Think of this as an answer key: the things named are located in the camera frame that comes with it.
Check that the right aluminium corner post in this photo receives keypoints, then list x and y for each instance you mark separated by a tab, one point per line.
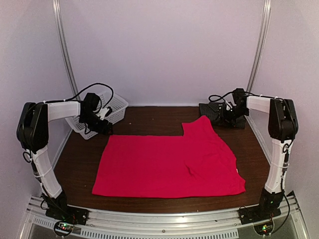
264	26

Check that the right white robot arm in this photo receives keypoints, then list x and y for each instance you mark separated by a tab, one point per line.
282	128

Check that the left aluminium corner post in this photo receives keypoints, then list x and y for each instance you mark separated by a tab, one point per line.
64	48

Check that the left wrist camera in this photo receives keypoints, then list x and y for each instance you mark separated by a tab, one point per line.
93	104

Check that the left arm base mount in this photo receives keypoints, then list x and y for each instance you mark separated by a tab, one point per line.
67	216

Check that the white plastic laundry basket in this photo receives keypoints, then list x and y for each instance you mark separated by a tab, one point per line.
113	112

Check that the red garment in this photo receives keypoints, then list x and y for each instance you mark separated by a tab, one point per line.
196	164

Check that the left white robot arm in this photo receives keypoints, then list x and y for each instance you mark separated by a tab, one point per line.
33	133

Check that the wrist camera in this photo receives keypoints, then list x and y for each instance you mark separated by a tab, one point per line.
235	99
93	104

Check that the aluminium corner post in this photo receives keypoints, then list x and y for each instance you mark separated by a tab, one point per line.
264	26
64	48

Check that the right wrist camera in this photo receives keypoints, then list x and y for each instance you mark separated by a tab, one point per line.
235	99

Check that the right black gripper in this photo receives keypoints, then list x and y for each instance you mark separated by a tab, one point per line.
226	117

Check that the black pinstriped shirt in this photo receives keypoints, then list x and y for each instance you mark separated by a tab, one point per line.
212	111

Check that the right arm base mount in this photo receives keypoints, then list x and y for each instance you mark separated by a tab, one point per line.
262	215

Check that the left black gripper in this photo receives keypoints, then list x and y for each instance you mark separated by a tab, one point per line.
103	129

